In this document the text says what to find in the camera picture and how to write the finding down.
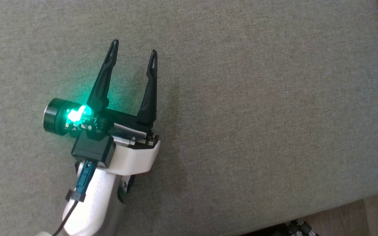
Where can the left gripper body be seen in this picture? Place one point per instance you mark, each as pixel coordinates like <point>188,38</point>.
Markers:
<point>133,154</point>

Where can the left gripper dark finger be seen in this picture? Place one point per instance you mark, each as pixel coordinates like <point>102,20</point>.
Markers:
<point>102,85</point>
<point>149,98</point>

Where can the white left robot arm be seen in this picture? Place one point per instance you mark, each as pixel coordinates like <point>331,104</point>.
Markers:
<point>94,203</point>

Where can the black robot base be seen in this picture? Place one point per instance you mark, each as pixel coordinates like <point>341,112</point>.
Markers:
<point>294,228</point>

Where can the grey fabric sofa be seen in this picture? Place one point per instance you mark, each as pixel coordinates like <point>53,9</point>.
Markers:
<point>258,114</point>

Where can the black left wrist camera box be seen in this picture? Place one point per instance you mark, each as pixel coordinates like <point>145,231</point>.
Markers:
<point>92,149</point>

